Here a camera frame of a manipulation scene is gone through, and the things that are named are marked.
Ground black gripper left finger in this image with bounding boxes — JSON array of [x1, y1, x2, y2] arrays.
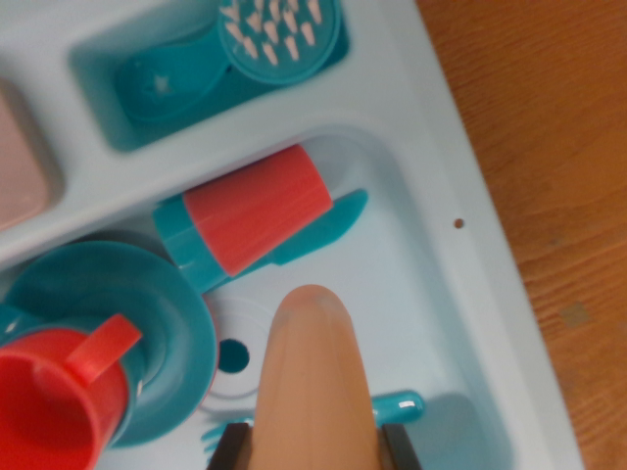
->
[[208, 423, 254, 470]]

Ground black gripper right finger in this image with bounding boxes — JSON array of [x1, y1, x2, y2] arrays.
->
[[380, 423, 423, 470]]

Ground cream detergent bottle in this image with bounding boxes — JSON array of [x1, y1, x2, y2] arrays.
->
[[249, 284, 388, 470]]

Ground light blue toy sink unit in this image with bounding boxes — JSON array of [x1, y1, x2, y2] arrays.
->
[[0, 0, 545, 470]]

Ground teal toy fork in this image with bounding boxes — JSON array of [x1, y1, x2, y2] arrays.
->
[[200, 389, 426, 461]]

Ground red toy mug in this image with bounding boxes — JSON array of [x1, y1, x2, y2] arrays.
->
[[0, 313, 144, 470]]

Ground teal toy plate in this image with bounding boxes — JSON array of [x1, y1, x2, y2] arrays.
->
[[2, 240, 218, 447]]

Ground teal toy tumbler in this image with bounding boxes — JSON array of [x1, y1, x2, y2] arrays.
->
[[152, 193, 231, 295]]

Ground teal toy knife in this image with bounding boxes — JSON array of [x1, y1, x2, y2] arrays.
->
[[271, 189, 369, 268]]

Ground red toy tumbler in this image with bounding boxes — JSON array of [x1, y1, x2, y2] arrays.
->
[[183, 144, 334, 278]]

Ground grey toy faucet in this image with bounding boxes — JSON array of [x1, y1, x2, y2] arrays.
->
[[0, 77, 65, 234]]

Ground teal dish brush white bristles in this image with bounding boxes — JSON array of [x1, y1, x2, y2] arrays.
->
[[115, 0, 342, 123]]

